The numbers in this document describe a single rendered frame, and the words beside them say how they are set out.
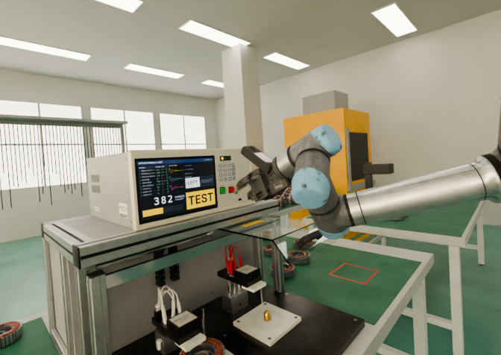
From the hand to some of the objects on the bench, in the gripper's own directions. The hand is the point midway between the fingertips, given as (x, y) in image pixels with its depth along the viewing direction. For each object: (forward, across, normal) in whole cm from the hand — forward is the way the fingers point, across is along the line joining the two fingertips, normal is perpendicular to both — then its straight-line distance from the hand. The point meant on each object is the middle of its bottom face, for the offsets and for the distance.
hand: (237, 189), depth 84 cm
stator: (+32, +38, -33) cm, 60 cm away
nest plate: (+12, +4, -40) cm, 42 cm away
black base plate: (+15, -8, -42) cm, 45 cm away
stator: (+12, -21, -39) cm, 46 cm away
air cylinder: (+26, -21, -34) cm, 47 cm away
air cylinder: (+26, +4, -34) cm, 43 cm away
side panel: (+50, -41, -25) cm, 69 cm away
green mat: (+34, +56, -33) cm, 73 cm away
